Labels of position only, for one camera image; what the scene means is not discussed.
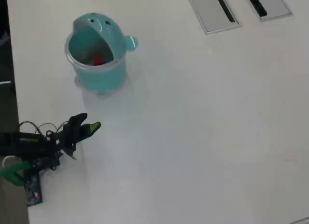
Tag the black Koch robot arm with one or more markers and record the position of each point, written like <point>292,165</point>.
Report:
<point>24,144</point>

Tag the green table clamp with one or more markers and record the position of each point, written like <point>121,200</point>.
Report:
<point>12,172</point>

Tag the red lego block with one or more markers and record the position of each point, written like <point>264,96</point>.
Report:
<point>97,59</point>

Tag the teal whale-shaped bin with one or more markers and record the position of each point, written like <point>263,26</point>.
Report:
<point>108,76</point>

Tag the blue motor controller board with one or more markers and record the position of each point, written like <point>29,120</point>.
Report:
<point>33,190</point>

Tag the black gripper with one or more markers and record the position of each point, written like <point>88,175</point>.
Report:
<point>64,140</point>

